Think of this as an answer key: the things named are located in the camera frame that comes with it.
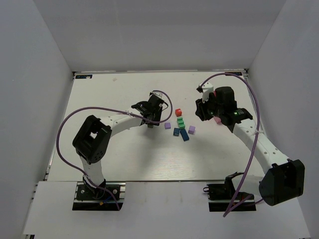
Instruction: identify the blue wood cube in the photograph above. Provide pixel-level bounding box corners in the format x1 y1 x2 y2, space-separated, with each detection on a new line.
173 127 180 136

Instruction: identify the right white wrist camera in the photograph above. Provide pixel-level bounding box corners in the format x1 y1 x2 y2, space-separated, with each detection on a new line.
196 82 214 103

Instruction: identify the left blue table sticker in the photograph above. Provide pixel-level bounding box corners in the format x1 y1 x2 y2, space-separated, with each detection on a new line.
75 75 93 79

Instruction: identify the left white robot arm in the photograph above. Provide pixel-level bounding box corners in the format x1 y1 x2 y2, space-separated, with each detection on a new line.
72 93 165 191

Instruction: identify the blue rectangular wood block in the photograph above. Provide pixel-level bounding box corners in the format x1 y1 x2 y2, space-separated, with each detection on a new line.
180 128 189 141

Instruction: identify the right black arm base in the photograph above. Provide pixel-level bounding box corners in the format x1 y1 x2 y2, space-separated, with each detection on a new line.
203 172 256 212

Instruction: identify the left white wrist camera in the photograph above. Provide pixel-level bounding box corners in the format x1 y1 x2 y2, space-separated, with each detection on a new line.
149 91 162 99

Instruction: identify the red wood cube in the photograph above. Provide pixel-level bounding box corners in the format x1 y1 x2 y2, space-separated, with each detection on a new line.
175 109 182 117

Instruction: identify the right blue table sticker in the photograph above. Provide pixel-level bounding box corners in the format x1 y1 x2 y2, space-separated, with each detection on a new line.
227 72 243 76

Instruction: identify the pink plastic box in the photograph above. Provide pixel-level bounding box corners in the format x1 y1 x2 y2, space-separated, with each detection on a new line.
213 90 221 124

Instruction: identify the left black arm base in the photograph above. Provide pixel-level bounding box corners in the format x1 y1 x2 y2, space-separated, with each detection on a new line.
72 182 126 211

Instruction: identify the purple wood cube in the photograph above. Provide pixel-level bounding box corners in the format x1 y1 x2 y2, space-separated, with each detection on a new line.
164 122 171 129
188 125 195 134

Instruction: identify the left purple wood cube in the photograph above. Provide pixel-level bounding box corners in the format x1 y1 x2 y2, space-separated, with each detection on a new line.
164 122 171 129

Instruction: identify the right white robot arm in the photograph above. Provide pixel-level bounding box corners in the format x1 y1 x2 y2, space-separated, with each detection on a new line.
195 83 305 206

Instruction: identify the green stepped wood block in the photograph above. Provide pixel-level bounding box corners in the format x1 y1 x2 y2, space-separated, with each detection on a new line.
176 117 185 129

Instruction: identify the blue table sticker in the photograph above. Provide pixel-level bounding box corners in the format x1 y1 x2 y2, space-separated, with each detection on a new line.
75 75 93 79
227 72 243 76

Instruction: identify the right purple wood cube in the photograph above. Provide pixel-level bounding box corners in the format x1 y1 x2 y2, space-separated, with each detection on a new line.
188 125 195 134

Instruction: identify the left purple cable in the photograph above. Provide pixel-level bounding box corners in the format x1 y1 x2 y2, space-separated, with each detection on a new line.
56 90 173 209

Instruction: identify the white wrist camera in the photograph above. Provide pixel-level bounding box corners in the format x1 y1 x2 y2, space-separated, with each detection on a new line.
149 91 162 99
196 82 214 103

